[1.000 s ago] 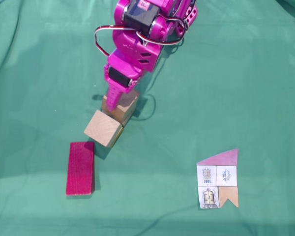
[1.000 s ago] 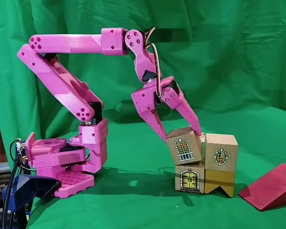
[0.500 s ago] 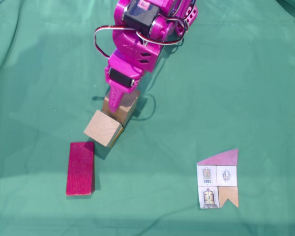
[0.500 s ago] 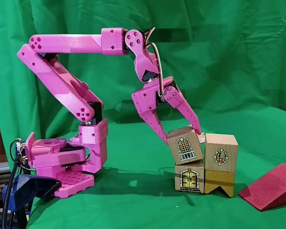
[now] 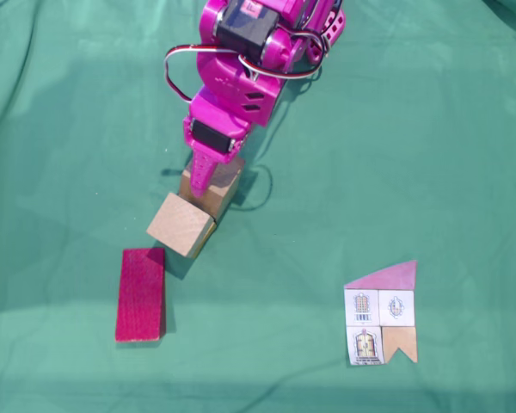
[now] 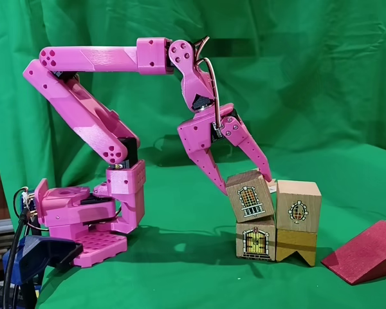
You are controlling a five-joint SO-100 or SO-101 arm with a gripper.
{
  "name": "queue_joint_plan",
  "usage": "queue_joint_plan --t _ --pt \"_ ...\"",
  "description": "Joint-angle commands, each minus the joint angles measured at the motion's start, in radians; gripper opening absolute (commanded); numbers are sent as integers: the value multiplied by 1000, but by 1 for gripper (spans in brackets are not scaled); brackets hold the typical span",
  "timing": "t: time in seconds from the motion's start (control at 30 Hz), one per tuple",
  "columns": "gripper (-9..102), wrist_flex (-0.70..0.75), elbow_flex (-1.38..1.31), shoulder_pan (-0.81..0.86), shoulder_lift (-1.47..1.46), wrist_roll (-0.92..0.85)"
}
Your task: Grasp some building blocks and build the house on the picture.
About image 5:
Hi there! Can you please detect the wooden block balcony window print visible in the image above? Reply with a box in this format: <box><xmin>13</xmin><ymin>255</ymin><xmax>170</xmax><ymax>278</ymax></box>
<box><xmin>178</xmin><ymin>155</ymin><xmax>246</xmax><ymax>219</ymax></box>

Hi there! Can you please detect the paper house picture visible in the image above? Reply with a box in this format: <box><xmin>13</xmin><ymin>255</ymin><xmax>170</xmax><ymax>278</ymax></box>
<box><xmin>343</xmin><ymin>260</ymin><xmax>419</xmax><ymax>367</ymax></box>

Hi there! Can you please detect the wooden block door print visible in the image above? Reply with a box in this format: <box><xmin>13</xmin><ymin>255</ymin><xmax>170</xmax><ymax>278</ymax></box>
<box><xmin>206</xmin><ymin>191</ymin><xmax>241</xmax><ymax>221</ymax></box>

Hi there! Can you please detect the wooden block oval window print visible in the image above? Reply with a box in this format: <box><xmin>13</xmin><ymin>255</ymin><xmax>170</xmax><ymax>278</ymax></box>
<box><xmin>145</xmin><ymin>191</ymin><xmax>216</xmax><ymax>258</ymax></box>

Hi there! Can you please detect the red wooden wedge block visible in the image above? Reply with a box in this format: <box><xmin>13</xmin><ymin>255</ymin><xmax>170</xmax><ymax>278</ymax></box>
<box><xmin>114</xmin><ymin>247</ymin><xmax>168</xmax><ymax>343</ymax></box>

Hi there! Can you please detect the green cloth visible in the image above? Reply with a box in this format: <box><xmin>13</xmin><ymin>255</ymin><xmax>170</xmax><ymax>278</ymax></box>
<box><xmin>0</xmin><ymin>0</ymin><xmax>516</xmax><ymax>413</ymax></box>

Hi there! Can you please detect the gripper motor servo cable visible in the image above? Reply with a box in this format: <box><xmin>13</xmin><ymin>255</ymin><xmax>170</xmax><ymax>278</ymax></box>
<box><xmin>163</xmin><ymin>42</ymin><xmax>250</xmax><ymax>104</ymax></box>

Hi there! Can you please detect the wrist motor servo cable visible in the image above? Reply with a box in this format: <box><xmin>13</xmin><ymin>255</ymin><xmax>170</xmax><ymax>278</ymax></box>
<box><xmin>236</xmin><ymin>25</ymin><xmax>332</xmax><ymax>83</ymax></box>

